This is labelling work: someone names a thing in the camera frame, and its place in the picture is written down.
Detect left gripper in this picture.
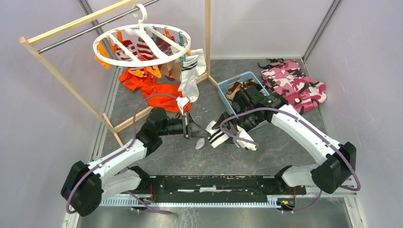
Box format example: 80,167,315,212
158,112,211,140

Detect metal hanging rod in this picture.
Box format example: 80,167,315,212
37,0,161,55

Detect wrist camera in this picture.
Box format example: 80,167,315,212
176,96,192,115
234,127,257,151

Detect red white striped sock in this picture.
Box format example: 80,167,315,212
113,33,161,78

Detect light blue laundry basket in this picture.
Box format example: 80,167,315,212
217,71,269,123

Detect tan sock maroon toe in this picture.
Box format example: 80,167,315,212
160,61,181,82

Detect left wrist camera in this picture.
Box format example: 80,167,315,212
176,96,192,115

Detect pink camouflage trousers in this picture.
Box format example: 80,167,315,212
258,58,327,114

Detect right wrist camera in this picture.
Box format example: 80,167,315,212
234,127,257,151

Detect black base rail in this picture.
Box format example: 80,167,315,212
94,174,307,211

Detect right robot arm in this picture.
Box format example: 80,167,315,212
211,85,361,194

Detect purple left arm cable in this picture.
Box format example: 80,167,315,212
65,93,183,216

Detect wooden drying rack frame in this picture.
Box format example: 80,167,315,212
19,0,220,147

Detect white sock with black stripes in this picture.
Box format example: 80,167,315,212
178,48,207,103

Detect orange cloth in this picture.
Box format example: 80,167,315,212
119,69,182,113

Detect white round clip hanger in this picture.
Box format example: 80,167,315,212
92,4,191,68

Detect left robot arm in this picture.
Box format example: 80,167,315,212
60,108,211,217

